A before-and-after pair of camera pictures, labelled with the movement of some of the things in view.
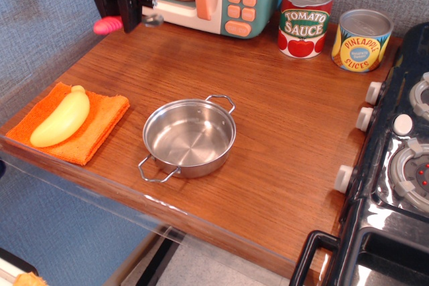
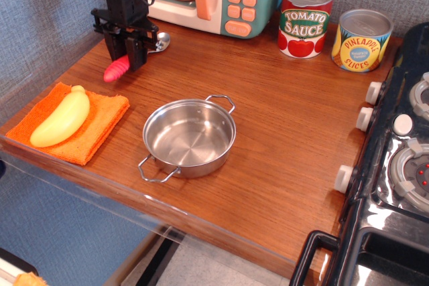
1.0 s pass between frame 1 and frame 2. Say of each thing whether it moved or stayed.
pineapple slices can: stayed
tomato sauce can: stayed
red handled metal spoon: moved
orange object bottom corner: stayed
